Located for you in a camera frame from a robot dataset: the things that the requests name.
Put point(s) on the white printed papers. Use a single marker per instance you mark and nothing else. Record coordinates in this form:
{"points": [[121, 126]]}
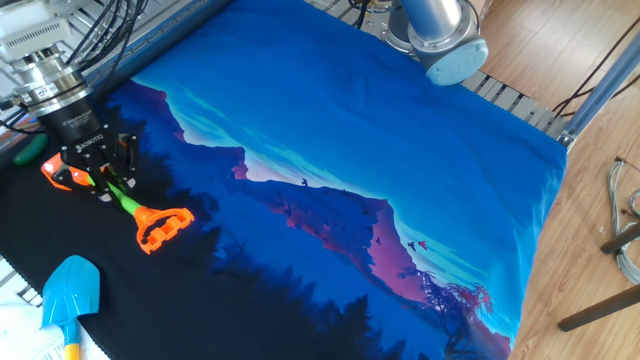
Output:
{"points": [[25, 340]]}

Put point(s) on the dark furniture leg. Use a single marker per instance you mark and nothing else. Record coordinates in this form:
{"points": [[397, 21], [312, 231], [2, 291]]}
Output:
{"points": [[600, 309], [622, 237]]}

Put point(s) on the orange shovel with green shaft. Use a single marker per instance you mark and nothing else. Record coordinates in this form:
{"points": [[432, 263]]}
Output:
{"points": [[160, 225]]}

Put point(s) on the mountain landscape printed cloth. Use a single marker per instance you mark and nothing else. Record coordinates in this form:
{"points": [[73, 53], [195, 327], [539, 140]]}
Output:
{"points": [[400, 125]]}

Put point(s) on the aluminium frame post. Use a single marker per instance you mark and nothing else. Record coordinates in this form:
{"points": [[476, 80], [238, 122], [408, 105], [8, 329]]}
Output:
{"points": [[600, 90]]}

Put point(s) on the blue shovel with yellow shaft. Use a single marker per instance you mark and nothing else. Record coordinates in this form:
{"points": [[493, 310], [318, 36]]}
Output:
{"points": [[70, 290]]}

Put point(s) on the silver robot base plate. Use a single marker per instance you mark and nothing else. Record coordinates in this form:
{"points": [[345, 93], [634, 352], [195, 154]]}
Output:
{"points": [[380, 27]]}

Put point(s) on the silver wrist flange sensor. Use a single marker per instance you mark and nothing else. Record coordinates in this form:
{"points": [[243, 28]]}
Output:
{"points": [[50, 85]]}

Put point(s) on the green oval object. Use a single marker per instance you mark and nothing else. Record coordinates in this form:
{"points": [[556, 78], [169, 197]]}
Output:
{"points": [[30, 150]]}

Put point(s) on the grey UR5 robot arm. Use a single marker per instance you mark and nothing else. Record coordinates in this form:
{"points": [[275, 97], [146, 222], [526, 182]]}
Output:
{"points": [[445, 35]]}

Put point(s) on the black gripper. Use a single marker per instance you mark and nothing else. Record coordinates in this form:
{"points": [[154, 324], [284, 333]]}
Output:
{"points": [[75, 130]]}

